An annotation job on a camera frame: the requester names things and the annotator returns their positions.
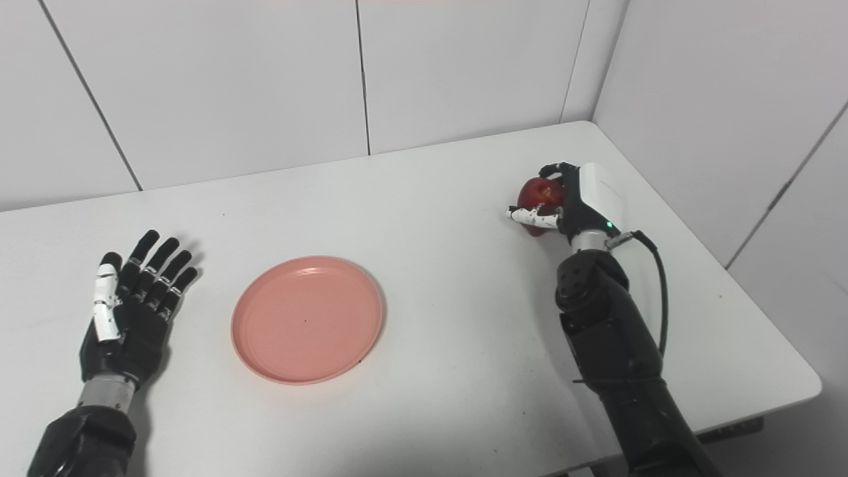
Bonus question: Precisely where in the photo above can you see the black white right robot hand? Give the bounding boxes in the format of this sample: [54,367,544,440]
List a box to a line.
[506,161,625,240]

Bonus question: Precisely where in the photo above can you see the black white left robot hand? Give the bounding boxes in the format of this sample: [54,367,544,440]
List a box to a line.
[79,229,199,390]

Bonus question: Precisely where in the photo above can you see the red apple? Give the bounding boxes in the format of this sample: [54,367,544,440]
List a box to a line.
[517,176,567,238]

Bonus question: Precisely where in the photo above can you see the pink round plate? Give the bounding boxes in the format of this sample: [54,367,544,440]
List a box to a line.
[231,256,385,386]

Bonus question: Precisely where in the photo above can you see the dark table underframe bar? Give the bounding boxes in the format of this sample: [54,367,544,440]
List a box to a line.
[696,416,765,445]

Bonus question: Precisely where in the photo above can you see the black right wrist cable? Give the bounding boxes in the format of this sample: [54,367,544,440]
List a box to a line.
[606,229,668,358]

